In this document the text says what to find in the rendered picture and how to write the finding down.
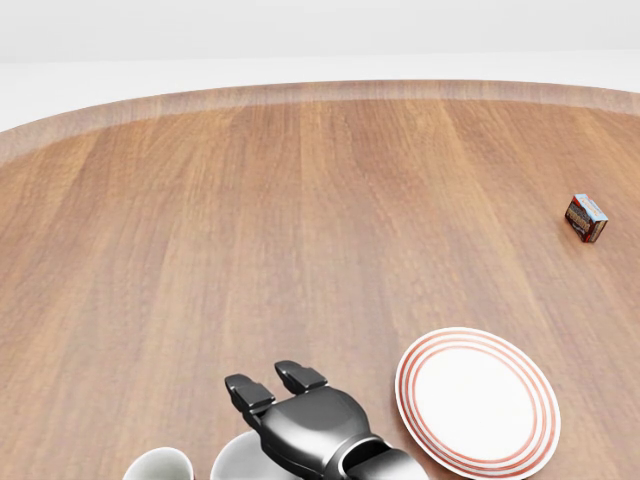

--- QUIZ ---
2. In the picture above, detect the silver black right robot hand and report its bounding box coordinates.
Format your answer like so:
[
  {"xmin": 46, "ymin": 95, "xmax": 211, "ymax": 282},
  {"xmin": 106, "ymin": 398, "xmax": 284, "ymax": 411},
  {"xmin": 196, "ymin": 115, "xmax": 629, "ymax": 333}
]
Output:
[{"xmin": 224, "ymin": 359, "xmax": 386, "ymax": 477}]

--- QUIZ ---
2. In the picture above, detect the white plate with red rings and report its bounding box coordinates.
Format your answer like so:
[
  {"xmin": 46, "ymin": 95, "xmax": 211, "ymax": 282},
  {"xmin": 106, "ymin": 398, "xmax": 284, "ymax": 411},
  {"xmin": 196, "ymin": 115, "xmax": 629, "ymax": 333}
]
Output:
[{"xmin": 394, "ymin": 326, "xmax": 562, "ymax": 480}]

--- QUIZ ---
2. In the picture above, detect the small printed food box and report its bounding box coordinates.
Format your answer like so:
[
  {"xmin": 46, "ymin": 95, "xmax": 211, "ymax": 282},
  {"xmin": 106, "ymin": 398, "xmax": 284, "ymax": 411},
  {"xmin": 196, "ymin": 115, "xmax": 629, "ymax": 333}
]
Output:
[{"xmin": 564, "ymin": 193, "xmax": 610, "ymax": 244}]

